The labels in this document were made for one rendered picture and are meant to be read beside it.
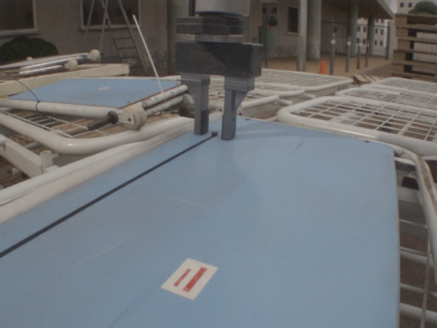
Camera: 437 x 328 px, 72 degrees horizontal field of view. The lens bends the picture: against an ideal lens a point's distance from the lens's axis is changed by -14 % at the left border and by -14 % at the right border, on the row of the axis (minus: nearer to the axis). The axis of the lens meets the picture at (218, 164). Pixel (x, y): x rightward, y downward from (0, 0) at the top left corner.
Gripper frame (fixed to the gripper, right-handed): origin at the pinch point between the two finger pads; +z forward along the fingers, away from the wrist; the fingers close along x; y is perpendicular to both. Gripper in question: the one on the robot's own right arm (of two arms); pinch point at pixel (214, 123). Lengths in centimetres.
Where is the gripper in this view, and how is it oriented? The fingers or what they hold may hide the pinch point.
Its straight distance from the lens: 56.3
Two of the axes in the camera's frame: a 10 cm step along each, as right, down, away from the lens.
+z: -0.4, 9.3, 3.7
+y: 4.4, -3.1, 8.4
